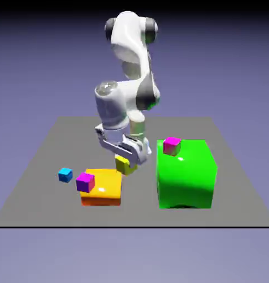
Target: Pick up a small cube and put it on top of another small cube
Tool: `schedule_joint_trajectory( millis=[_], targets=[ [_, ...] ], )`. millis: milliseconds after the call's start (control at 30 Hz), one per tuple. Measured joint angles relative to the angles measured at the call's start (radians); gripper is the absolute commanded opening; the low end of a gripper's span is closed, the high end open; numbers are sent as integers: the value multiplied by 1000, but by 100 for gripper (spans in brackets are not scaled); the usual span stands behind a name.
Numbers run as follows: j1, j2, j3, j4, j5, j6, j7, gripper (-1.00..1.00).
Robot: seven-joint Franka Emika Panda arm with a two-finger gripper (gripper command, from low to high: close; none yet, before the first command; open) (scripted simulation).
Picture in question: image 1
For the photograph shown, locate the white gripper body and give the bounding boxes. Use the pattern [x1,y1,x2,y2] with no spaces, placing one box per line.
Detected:
[98,136,148,166]

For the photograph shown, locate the small blue cube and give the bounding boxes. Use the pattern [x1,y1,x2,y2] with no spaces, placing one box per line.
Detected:
[58,167,74,184]

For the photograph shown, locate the small yellow cube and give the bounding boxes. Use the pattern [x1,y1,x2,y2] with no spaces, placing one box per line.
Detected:
[115,155,138,176]

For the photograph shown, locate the small pink cube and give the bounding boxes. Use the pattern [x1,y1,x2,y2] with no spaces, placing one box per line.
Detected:
[163,137,182,157]

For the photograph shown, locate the small purple cube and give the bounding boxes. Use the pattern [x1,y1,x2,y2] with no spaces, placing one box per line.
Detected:
[76,172,96,193]

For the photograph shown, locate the large orange box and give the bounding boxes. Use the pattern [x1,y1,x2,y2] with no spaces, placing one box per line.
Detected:
[80,169,122,207]

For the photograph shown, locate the large green box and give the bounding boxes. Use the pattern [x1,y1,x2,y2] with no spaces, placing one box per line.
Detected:
[156,139,219,210]

